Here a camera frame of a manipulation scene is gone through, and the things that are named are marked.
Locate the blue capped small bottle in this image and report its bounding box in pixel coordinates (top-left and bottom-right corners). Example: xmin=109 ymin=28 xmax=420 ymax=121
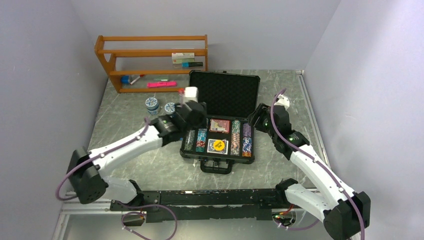
xmin=120 ymin=75 xmax=133 ymax=85

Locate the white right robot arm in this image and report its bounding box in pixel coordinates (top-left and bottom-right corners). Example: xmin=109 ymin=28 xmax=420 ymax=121
xmin=248 ymin=103 xmax=371 ymax=240

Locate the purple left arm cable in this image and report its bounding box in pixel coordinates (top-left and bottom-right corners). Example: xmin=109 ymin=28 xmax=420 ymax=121
xmin=55 ymin=117 xmax=178 ymax=240

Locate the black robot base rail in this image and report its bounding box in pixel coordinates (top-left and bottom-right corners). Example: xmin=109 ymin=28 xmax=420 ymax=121
xmin=109 ymin=188 xmax=291 ymax=223

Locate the yellow dealer button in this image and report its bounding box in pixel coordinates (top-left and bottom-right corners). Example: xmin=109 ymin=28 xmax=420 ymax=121
xmin=212 ymin=140 xmax=227 ymax=151

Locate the pink highlighter marker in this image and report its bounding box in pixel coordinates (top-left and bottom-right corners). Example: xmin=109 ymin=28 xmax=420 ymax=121
xmin=147 ymin=81 xmax=177 ymax=88

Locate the teal marker pen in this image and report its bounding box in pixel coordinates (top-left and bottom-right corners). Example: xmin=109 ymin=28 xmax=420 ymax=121
xmin=181 ymin=61 xmax=204 ymax=68

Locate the red white marker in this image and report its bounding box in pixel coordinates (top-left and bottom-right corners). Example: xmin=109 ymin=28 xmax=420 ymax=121
xmin=130 ymin=74 xmax=144 ymax=85

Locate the black poker set case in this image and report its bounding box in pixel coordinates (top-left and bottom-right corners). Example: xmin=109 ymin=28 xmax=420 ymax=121
xmin=180 ymin=70 xmax=261 ymax=175

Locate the red playing card deck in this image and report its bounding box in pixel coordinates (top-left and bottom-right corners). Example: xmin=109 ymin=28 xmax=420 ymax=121
xmin=209 ymin=119 xmax=231 ymax=134

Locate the purple white chip stack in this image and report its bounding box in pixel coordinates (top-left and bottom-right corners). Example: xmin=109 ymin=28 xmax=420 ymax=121
xmin=242 ymin=123 xmax=252 ymax=138

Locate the blue playing card deck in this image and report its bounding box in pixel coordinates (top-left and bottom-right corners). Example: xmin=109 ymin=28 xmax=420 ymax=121
xmin=206 ymin=139 xmax=229 ymax=155

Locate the red white chip stack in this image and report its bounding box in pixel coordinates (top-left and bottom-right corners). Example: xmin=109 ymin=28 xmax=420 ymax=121
xmin=196 ymin=141 xmax=206 ymax=148

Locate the white red box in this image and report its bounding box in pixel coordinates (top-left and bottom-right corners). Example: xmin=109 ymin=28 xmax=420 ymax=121
xmin=171 ymin=52 xmax=195 ymax=60

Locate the dark green white chip stack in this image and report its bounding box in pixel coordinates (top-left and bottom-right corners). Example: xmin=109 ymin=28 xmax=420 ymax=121
xmin=231 ymin=120 xmax=241 ymax=134

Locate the orange wooden shelf rack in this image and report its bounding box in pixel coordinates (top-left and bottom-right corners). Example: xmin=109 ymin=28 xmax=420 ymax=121
xmin=94 ymin=34 xmax=208 ymax=94

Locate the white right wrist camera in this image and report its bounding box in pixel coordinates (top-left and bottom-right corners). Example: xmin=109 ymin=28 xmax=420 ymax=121
xmin=273 ymin=94 xmax=290 ymax=110

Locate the yellow blue poker chip stack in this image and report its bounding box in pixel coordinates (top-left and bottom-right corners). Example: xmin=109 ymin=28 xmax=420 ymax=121
xmin=183 ymin=129 xmax=196 ymax=152

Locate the blue white lidded jar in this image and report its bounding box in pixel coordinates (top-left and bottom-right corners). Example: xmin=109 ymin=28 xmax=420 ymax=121
xmin=163 ymin=102 xmax=176 ymax=115
xmin=145 ymin=97 xmax=160 ymax=115

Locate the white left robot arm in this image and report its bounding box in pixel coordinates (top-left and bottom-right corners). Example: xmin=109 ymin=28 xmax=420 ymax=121
xmin=65 ymin=100 xmax=207 ymax=210

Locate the pink white chip stack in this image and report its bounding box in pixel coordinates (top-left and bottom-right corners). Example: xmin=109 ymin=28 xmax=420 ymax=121
xmin=230 ymin=132 xmax=240 ymax=156

